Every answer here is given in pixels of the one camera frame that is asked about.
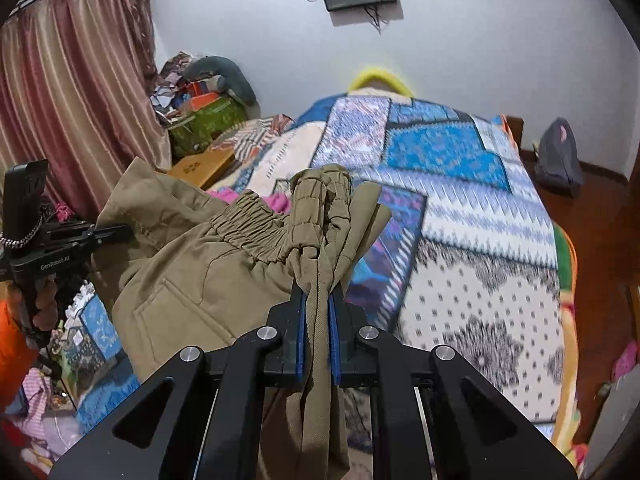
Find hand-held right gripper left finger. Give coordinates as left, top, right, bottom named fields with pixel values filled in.
left=47, top=285, right=307, bottom=480

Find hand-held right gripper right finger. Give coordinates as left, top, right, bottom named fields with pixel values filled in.
left=327, top=285, right=578, bottom=480

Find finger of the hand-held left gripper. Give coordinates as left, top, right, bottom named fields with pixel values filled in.
left=75, top=226, right=132, bottom=253
left=50, top=223, right=108, bottom=241

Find khaki pants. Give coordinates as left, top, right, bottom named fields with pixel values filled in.
left=95, top=157, right=393, bottom=480

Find person's left forearm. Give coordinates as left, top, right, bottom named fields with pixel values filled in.
left=0, top=300, right=40, bottom=413

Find person's left hand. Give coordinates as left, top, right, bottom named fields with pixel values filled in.
left=21, top=279, right=59, bottom=333

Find wooden lap desk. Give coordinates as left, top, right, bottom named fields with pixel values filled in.
left=167, top=152, right=236, bottom=191

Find striped pink curtain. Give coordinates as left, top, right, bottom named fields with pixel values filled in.
left=0, top=0, right=173, bottom=211

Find pink cloth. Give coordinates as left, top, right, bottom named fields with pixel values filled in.
left=207, top=187, right=292, bottom=213

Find green storage bag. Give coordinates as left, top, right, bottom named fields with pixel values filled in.
left=167, top=95, right=248, bottom=158

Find blue patchwork blanket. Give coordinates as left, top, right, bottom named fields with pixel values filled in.
left=65, top=87, right=576, bottom=480

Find cluttered pile with green bin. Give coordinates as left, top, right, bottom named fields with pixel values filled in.
left=150, top=51, right=221, bottom=116

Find orange striped quilt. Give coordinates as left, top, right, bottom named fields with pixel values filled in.
left=207, top=115, right=296, bottom=161

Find pink striped clothes pile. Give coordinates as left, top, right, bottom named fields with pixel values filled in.
left=15, top=367, right=86, bottom=463

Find grey plush pillow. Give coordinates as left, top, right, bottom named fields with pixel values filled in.
left=185, top=56, right=257, bottom=106

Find orange green fleece blanket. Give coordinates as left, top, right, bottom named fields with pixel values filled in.
left=552, top=222, right=582, bottom=443

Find yellow foam tube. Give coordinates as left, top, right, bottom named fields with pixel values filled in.
left=348, top=65, right=415, bottom=98

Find grey backpack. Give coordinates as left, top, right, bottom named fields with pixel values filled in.
left=535, top=117, right=585, bottom=196

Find grey board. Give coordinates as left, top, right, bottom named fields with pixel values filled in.
left=584, top=365, right=640, bottom=480

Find wooden bed post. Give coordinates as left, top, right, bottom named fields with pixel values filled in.
left=506, top=116, right=525, bottom=153

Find black monitor cable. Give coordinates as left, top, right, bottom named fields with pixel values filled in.
left=362, top=2, right=387, bottom=34

